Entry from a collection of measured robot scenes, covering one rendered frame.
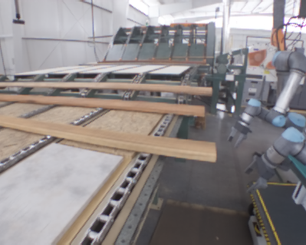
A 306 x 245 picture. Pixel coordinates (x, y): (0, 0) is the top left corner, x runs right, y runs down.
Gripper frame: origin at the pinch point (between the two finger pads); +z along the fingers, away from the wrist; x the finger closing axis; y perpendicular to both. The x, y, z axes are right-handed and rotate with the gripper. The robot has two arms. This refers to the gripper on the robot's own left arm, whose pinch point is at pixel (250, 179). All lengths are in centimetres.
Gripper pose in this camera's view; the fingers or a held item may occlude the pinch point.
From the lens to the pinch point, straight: 96.5
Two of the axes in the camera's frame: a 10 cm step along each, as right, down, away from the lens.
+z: -3.4, 7.6, 5.5
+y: -8.8, -4.6, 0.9
